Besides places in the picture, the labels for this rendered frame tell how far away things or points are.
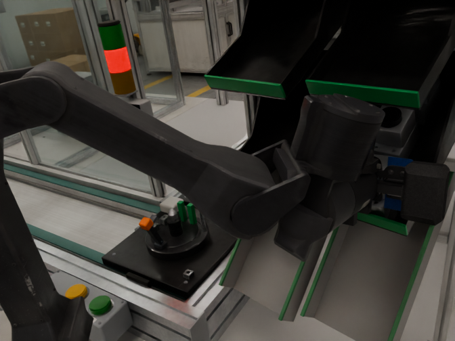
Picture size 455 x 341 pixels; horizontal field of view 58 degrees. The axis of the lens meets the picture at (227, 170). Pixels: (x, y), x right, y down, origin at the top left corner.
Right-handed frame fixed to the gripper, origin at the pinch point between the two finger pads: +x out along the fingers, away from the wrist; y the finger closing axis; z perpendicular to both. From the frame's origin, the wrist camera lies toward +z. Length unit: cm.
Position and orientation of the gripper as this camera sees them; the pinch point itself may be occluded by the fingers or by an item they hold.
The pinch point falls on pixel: (370, 172)
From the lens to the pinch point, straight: 53.3
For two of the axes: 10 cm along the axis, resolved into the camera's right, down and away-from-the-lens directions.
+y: -7.9, -1.4, 6.0
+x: 6.2, -2.1, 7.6
